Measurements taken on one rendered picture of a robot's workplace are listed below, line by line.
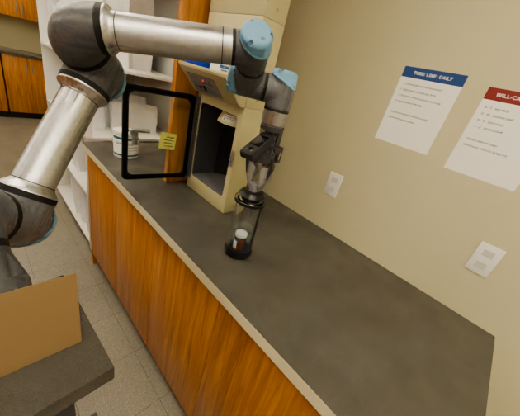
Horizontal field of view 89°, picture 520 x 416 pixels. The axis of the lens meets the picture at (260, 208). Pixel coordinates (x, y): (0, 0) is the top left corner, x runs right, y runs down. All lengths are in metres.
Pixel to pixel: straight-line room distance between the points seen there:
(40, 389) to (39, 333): 0.10
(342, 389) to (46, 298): 0.65
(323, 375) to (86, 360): 0.53
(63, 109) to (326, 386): 0.89
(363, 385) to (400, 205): 0.71
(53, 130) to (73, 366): 0.51
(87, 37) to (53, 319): 0.56
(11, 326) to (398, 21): 1.41
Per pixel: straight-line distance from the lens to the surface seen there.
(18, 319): 0.64
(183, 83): 1.35
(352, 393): 0.78
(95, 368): 0.70
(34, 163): 0.78
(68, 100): 0.80
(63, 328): 0.69
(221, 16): 1.27
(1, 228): 0.67
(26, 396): 0.70
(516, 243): 1.21
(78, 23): 0.73
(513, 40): 1.21
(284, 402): 0.89
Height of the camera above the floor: 1.53
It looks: 26 degrees down
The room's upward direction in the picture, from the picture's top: 15 degrees clockwise
